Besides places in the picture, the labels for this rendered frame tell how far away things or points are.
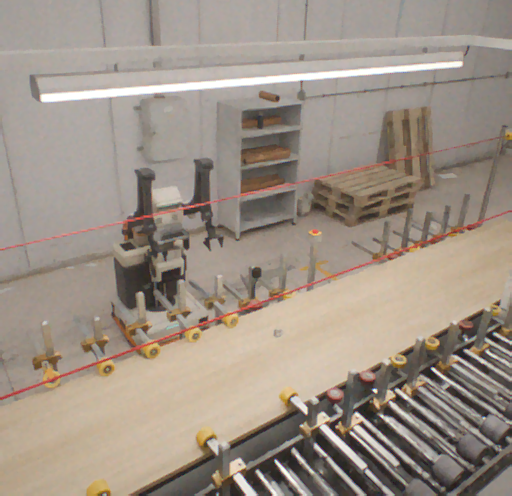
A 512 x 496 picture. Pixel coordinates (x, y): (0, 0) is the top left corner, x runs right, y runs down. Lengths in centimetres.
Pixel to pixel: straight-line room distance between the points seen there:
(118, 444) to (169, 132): 357
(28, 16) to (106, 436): 363
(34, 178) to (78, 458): 334
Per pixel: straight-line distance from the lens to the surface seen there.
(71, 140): 522
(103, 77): 199
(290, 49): 242
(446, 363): 301
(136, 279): 414
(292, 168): 625
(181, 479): 241
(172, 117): 529
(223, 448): 205
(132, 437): 242
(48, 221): 541
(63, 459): 241
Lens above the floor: 268
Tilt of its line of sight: 27 degrees down
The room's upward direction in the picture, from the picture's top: 2 degrees clockwise
